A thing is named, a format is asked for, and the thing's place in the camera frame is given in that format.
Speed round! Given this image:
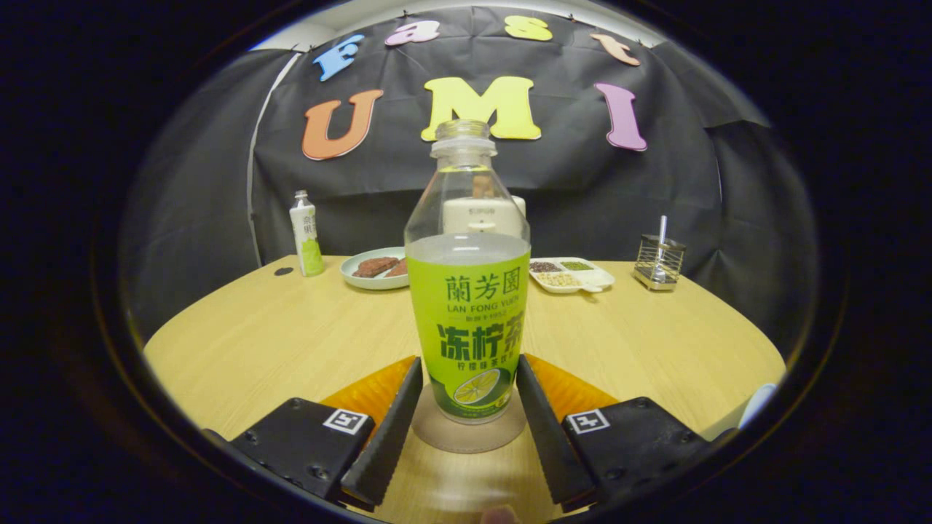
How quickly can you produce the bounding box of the cream toaster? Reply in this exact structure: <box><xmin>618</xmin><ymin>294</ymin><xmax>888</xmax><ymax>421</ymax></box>
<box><xmin>443</xmin><ymin>195</ymin><xmax>526</xmax><ymax>239</ymax></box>

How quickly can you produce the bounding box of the pale green plate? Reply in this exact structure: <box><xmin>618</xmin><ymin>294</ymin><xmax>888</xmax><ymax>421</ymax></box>
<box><xmin>340</xmin><ymin>247</ymin><xmax>410</xmax><ymax>291</ymax></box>

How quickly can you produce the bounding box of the clear bottle with green label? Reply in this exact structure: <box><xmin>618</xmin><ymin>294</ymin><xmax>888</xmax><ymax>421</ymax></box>
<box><xmin>404</xmin><ymin>120</ymin><xmax>532</xmax><ymax>425</ymax></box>

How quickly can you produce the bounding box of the wire mesh holder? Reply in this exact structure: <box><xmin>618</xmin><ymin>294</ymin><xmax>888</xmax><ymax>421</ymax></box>
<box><xmin>633</xmin><ymin>234</ymin><xmax>687</xmax><ymax>292</ymax></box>

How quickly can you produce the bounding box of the wooden table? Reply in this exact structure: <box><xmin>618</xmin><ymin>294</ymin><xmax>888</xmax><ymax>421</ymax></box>
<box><xmin>143</xmin><ymin>255</ymin><xmax>787</xmax><ymax>524</ymax></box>

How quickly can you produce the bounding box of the small white green bottle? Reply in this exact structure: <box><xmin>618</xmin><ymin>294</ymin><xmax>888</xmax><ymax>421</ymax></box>
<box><xmin>289</xmin><ymin>191</ymin><xmax>326</xmax><ymax>277</ymax></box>

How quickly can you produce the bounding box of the round brown coaster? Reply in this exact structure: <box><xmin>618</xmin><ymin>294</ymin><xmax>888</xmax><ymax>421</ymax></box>
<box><xmin>412</xmin><ymin>404</ymin><xmax>528</xmax><ymax>454</ymax></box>

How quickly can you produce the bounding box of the white divided snack tray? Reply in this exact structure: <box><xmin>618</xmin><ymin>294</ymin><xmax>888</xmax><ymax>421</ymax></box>
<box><xmin>529</xmin><ymin>257</ymin><xmax>615</xmax><ymax>295</ymax></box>

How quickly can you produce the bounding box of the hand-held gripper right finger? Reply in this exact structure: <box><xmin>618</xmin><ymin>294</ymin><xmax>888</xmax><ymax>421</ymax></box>
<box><xmin>516</xmin><ymin>354</ymin><xmax>711</xmax><ymax>510</ymax></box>

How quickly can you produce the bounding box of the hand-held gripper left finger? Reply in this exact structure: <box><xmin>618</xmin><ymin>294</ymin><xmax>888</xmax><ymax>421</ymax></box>
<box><xmin>229</xmin><ymin>357</ymin><xmax>424</xmax><ymax>510</ymax></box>

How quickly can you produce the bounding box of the white cup with handle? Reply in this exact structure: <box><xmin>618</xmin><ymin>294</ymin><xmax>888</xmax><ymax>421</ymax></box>
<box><xmin>703</xmin><ymin>384</ymin><xmax>778</xmax><ymax>441</ymax></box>

